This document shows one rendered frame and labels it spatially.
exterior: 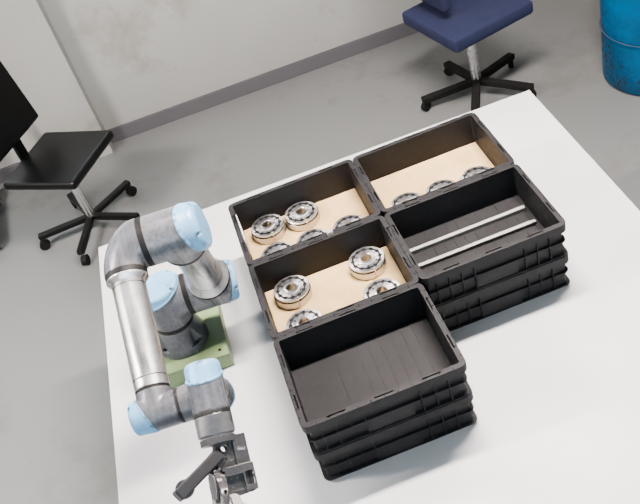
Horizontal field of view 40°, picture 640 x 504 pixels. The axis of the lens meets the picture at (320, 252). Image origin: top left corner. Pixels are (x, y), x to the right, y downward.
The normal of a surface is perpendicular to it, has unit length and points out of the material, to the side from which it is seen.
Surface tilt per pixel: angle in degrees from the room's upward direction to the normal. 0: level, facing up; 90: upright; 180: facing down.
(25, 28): 90
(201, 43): 90
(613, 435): 0
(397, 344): 0
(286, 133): 0
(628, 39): 90
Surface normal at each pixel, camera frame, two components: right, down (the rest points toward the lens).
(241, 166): -0.25, -0.72
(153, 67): 0.24, 0.61
